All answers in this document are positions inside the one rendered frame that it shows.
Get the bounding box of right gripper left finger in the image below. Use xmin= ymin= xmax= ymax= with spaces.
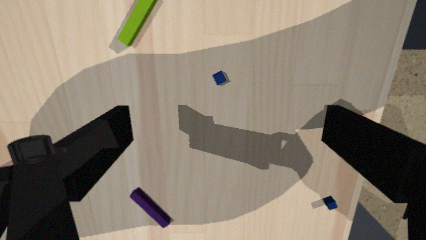
xmin=0 ymin=105 xmax=134 ymax=240

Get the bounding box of purple rod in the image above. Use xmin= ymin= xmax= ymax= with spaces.
xmin=130 ymin=187 xmax=171 ymax=228

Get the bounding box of small blue cube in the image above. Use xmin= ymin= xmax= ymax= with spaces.
xmin=213 ymin=70 xmax=226 ymax=85
xmin=323 ymin=196 xmax=338 ymax=210

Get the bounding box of lime green rod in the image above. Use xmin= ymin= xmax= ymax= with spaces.
xmin=117 ymin=0 xmax=158 ymax=46

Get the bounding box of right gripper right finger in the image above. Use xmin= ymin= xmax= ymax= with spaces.
xmin=321 ymin=105 xmax=426 ymax=240

